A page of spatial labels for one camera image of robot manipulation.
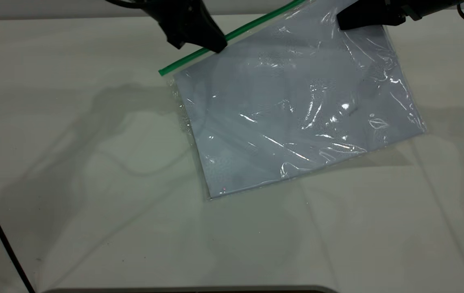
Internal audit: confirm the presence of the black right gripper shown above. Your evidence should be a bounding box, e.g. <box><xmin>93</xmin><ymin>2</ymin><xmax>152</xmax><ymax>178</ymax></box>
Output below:
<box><xmin>336</xmin><ymin>0</ymin><xmax>464</xmax><ymax>31</ymax></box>

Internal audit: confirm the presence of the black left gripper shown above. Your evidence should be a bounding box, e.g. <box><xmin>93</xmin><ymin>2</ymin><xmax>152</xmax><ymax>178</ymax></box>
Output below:
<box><xmin>144</xmin><ymin>0</ymin><xmax>228</xmax><ymax>54</ymax></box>

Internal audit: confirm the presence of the clear zip bag green strip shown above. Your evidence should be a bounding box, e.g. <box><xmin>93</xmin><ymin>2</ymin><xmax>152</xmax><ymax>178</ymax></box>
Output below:
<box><xmin>159</xmin><ymin>0</ymin><xmax>427</xmax><ymax>201</ymax></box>

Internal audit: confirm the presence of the black long hanging cable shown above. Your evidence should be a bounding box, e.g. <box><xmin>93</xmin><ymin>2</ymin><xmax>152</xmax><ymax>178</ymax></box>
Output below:
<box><xmin>0</xmin><ymin>175</ymin><xmax>37</xmax><ymax>293</ymax></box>

